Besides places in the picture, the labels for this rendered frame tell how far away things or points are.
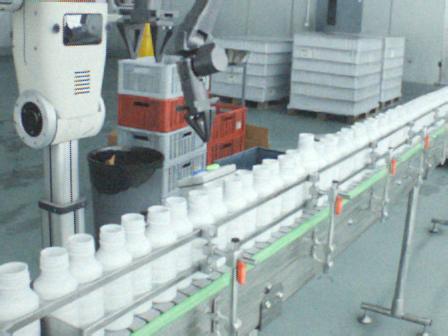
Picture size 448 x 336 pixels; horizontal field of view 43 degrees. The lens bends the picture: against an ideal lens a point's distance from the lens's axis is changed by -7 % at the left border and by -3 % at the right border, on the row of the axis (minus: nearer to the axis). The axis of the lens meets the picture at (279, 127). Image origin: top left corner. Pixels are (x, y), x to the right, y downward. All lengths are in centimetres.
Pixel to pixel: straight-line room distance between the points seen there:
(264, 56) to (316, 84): 95
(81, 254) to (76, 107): 78
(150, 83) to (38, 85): 231
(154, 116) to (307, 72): 464
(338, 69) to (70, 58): 672
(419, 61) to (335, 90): 399
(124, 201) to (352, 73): 527
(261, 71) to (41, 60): 728
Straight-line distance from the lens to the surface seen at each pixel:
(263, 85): 870
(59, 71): 155
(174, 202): 106
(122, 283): 92
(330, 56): 812
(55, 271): 83
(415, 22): 1185
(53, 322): 83
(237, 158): 226
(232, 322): 110
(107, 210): 332
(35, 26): 156
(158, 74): 381
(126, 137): 401
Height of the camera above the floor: 150
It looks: 11 degrees down
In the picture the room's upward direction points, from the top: 4 degrees clockwise
